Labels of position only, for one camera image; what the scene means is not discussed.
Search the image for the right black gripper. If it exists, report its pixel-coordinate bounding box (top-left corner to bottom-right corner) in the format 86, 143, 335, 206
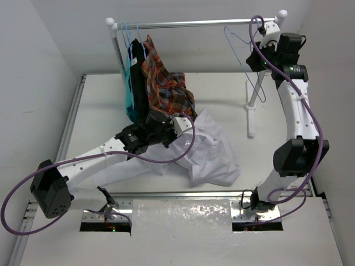
247, 39, 281, 72

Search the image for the blue wire hanger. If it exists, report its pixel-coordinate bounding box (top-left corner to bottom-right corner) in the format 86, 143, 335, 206
223, 25, 267, 103

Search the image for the white shirt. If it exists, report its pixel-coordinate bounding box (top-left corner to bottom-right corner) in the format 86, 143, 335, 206
88, 108, 241, 188

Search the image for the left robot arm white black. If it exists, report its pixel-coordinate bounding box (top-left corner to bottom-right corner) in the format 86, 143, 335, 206
30, 110, 192, 219

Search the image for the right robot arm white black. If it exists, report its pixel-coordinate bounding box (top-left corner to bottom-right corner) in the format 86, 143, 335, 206
246, 33, 329, 212

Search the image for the black garment on hanger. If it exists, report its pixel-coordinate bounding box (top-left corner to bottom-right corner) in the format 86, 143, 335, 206
130, 39, 150, 123

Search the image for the teal garment on hanger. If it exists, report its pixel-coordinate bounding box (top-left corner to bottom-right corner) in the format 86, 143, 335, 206
125, 56, 138, 123

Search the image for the plaid shirt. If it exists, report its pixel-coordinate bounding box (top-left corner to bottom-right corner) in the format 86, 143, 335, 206
141, 35, 197, 120

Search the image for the blue hanger with black garment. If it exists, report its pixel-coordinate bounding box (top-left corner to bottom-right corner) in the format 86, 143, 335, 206
125, 23, 133, 53

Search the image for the blue hanger with teal garment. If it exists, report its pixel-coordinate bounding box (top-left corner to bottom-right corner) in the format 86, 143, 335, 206
120, 22, 128, 50

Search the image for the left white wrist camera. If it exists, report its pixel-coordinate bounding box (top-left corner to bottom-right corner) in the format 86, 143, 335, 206
173, 117, 192, 137

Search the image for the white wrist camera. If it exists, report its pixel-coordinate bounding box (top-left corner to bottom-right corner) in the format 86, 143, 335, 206
173, 117, 192, 137
259, 22, 281, 50

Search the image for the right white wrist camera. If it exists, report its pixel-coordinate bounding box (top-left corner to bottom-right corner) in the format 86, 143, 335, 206
259, 22, 281, 50

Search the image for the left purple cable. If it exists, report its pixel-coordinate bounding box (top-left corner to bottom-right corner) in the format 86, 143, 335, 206
0, 113, 196, 236

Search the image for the purple cable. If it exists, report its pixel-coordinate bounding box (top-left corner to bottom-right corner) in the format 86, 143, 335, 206
248, 15, 325, 224
0, 113, 196, 236

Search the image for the metal mounting rail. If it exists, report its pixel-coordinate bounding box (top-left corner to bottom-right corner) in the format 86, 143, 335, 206
26, 190, 314, 224

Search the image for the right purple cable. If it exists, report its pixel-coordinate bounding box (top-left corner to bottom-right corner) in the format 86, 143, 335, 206
248, 15, 325, 224

